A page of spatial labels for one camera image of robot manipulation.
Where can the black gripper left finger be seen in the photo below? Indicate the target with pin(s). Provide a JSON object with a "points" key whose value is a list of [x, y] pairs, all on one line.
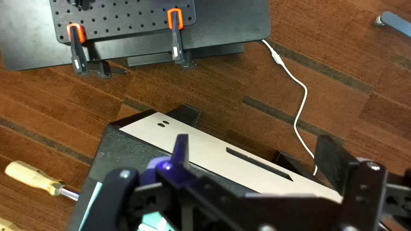
{"points": [[179, 152]]}

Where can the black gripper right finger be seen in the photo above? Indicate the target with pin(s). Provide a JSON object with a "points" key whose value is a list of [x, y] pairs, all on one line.
{"points": [[334, 161]]}

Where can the foosball table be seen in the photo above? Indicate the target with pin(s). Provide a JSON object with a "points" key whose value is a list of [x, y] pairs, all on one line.
{"points": [[136, 140]]}

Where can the right orange black clamp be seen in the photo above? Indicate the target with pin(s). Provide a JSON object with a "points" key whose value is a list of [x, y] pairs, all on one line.
{"points": [[174, 20]]}

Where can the orange black clamp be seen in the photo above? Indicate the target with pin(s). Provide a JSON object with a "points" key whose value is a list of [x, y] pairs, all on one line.
{"points": [[174, 20], [77, 37]]}

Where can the left orange black clamp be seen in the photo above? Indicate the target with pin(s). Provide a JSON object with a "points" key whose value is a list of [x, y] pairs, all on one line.
{"points": [[77, 37]]}

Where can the black perforated mounting board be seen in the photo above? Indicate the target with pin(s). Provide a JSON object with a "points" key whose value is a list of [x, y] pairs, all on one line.
{"points": [[104, 19]]}

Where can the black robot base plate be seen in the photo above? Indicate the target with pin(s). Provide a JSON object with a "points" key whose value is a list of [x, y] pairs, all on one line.
{"points": [[33, 32]]}

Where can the grey metal bracket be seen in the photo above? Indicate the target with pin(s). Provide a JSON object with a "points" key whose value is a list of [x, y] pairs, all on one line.
{"points": [[393, 20]]}

